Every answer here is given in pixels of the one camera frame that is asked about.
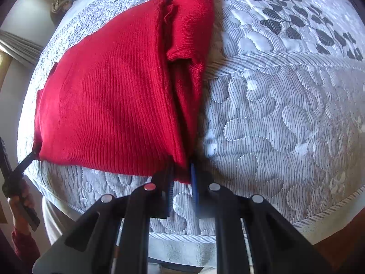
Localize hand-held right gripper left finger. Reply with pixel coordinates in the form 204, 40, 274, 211
33, 164, 174, 274

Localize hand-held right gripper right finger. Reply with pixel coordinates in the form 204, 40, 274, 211
190, 163, 333, 274

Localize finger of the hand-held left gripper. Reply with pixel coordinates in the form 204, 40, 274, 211
16, 151, 39, 177

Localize red knitted sweater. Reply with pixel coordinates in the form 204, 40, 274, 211
33, 0, 216, 184

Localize person's left forearm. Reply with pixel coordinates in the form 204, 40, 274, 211
11, 225, 41, 263

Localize person's left hand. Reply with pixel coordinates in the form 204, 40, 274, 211
8, 181, 35, 229

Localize person's white pants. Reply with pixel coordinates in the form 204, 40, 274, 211
42, 197, 86, 246

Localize grey quilted leaf-print bedspread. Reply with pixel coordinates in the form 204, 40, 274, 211
17, 0, 365, 236

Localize grey curtain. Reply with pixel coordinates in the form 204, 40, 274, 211
0, 30, 43, 66

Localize beige floral cloth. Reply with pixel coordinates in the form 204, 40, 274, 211
51, 0, 69, 13

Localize window with wooden frame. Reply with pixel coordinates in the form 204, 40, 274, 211
0, 50, 12, 92

